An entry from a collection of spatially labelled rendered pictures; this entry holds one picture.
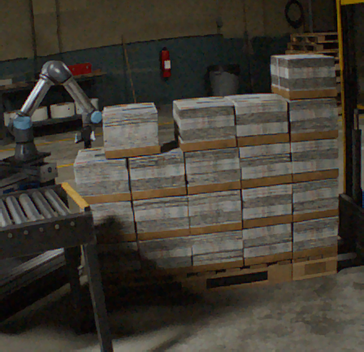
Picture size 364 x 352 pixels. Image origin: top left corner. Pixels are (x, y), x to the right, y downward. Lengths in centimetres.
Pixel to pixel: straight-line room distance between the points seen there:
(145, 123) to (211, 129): 34
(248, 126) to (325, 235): 81
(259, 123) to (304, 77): 36
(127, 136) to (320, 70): 109
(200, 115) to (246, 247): 78
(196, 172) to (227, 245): 45
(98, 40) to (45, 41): 96
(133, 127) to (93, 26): 688
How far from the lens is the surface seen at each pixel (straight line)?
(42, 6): 951
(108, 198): 304
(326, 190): 324
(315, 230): 330
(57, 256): 346
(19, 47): 951
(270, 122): 306
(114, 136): 298
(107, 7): 985
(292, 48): 966
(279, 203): 318
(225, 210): 311
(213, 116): 299
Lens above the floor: 148
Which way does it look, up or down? 14 degrees down
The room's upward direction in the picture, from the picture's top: 4 degrees counter-clockwise
